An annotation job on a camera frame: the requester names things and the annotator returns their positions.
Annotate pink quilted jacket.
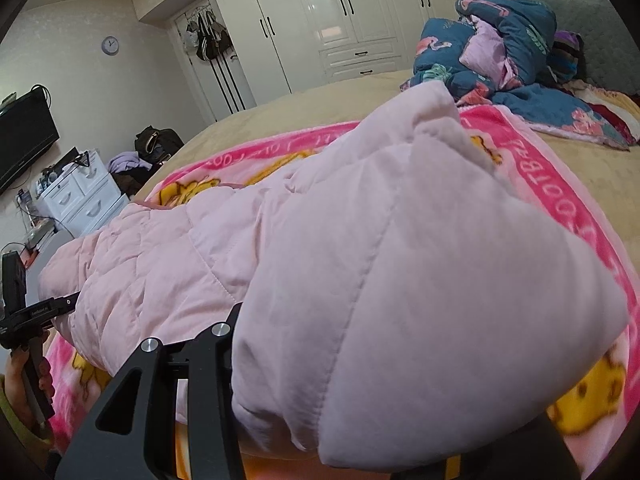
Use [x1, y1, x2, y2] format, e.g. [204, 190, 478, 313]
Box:
[37, 80, 630, 472]

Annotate lavender clothes pile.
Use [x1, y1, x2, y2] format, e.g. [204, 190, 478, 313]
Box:
[107, 151, 153, 174]

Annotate person's left hand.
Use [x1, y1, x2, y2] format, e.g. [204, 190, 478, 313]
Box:
[2, 328, 56, 434]

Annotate pink cartoon fleece blanket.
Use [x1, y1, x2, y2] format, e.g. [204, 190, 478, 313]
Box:
[44, 103, 640, 480]

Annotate white drawer cabinet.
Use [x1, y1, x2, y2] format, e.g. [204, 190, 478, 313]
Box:
[36, 150, 129, 237]

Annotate black flat television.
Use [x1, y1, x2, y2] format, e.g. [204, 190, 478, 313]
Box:
[0, 84, 60, 193]

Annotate black bag on floor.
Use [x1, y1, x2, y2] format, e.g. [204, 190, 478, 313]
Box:
[134, 126, 184, 165]

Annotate tan bed sheet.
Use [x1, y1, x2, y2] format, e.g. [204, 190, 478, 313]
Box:
[136, 70, 640, 264]

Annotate hanging bags on door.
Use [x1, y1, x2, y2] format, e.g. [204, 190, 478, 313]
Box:
[186, 8, 233, 61]

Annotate white wardrobe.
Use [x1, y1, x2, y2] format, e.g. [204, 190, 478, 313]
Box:
[132, 0, 456, 105]

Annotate grey quilted headboard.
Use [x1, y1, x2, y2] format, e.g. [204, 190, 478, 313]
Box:
[539, 0, 639, 96]

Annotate blue flamingo print quilt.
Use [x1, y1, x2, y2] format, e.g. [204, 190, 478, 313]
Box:
[402, 0, 632, 150]

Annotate round wall clock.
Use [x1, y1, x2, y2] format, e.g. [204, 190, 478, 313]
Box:
[101, 36, 120, 56]

